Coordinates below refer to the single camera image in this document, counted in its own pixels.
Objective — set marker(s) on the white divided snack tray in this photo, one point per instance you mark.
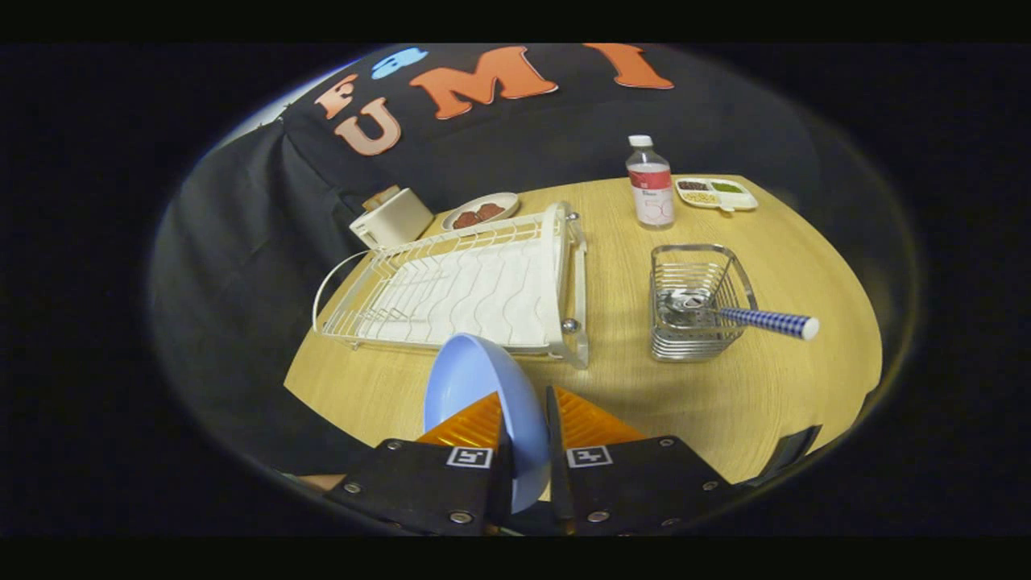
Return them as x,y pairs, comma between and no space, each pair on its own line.
715,195

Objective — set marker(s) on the toast slices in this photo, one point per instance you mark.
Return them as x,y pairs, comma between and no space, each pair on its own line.
380,197

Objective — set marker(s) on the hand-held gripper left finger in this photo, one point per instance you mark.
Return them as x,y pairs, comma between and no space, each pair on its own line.
419,491

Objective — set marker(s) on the black backdrop cloth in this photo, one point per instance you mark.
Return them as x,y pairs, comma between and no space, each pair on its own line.
242,266

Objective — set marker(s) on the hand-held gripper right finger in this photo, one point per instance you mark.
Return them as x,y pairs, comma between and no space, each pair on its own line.
558,459

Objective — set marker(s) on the small plate with brown cookies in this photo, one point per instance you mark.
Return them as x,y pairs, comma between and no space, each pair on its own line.
479,213

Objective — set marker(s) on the white toaster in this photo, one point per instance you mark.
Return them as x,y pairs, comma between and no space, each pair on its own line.
395,221

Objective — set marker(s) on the clear bottle with red label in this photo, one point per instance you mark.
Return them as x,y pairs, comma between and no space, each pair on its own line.
651,193

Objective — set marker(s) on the blue plate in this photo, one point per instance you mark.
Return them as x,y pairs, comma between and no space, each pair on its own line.
483,379

